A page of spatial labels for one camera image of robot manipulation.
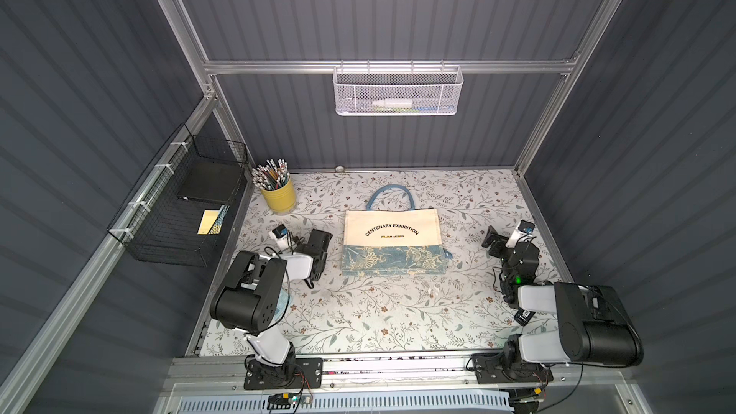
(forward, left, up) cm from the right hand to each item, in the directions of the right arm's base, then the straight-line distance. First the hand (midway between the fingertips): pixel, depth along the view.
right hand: (505, 231), depth 89 cm
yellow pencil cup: (+13, +74, -1) cm, 76 cm away
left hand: (-6, +73, -4) cm, 74 cm away
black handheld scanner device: (-24, -1, -8) cm, 25 cm away
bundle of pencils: (+19, +78, +5) cm, 81 cm away
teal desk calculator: (-21, +69, -9) cm, 73 cm away
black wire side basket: (-5, +92, +16) cm, 94 cm away
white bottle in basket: (+34, +35, +24) cm, 54 cm away
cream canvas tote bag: (0, +35, -8) cm, 36 cm away
